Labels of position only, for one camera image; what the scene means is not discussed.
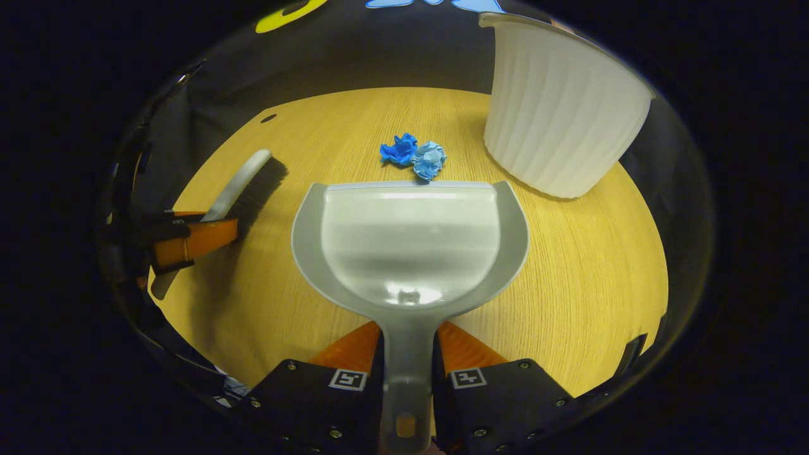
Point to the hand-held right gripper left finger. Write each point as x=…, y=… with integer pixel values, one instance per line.
x=310, y=404

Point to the small grey broom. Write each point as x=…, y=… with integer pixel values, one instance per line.
x=243, y=180

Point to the dark blue paper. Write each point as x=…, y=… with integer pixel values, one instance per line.
x=398, y=150

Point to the grey plastic dustpan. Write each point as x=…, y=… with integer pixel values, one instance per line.
x=411, y=240

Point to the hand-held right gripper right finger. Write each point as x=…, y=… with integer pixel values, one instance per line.
x=499, y=404

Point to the black desk edge bracket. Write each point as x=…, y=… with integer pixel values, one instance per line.
x=635, y=354

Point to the white blue patterned cloth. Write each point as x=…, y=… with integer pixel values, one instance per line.
x=234, y=388

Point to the white ribbed garbage bin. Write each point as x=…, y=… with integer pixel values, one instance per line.
x=556, y=114

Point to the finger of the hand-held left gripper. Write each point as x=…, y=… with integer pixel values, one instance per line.
x=208, y=237
x=186, y=215

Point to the light blue paper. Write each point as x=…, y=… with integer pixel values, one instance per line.
x=430, y=161

